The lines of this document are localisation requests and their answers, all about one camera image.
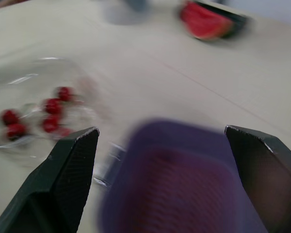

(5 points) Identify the watermelon slice toy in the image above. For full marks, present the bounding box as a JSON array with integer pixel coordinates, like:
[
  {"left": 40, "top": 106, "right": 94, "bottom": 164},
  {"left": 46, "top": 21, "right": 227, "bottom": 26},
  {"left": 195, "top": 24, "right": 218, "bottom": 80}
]
[{"left": 177, "top": 0, "right": 252, "bottom": 42}]

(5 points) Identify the purple basin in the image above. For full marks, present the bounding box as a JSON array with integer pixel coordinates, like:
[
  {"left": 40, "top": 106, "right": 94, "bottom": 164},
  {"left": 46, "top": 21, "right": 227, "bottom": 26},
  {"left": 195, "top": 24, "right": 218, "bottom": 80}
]
[{"left": 98, "top": 118, "right": 269, "bottom": 233}]

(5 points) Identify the pink colander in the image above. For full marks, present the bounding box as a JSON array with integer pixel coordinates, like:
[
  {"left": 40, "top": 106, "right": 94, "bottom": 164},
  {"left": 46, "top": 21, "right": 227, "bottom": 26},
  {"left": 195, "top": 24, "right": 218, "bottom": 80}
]
[{"left": 126, "top": 147, "right": 243, "bottom": 233}]

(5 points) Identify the clear plastic bowl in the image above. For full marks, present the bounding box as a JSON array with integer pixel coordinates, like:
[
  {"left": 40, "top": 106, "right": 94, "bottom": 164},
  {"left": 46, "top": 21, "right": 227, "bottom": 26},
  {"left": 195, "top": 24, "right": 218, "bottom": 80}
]
[{"left": 0, "top": 57, "right": 127, "bottom": 187}]

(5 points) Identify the grey cup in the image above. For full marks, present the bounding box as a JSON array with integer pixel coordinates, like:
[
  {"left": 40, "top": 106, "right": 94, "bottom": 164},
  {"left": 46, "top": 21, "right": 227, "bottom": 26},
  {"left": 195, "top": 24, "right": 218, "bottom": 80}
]
[{"left": 100, "top": 0, "right": 148, "bottom": 25}]

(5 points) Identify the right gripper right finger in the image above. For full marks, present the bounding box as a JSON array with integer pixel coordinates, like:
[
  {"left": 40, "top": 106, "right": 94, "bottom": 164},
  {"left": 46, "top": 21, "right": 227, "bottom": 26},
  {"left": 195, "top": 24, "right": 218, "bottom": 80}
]
[{"left": 224, "top": 125, "right": 291, "bottom": 233}]

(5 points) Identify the red cherry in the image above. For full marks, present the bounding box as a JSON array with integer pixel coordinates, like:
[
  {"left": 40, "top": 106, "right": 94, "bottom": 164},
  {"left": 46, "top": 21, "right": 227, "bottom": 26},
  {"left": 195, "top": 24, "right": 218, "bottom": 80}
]
[
  {"left": 55, "top": 86, "right": 75, "bottom": 101},
  {"left": 0, "top": 109, "right": 21, "bottom": 126},
  {"left": 41, "top": 115, "right": 61, "bottom": 133},
  {"left": 43, "top": 98, "right": 64, "bottom": 115},
  {"left": 5, "top": 123, "right": 27, "bottom": 140}
]

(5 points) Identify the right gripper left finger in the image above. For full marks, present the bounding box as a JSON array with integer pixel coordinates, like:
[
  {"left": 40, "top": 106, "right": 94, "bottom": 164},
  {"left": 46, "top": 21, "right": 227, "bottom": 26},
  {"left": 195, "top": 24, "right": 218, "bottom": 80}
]
[{"left": 0, "top": 126, "right": 100, "bottom": 233}]

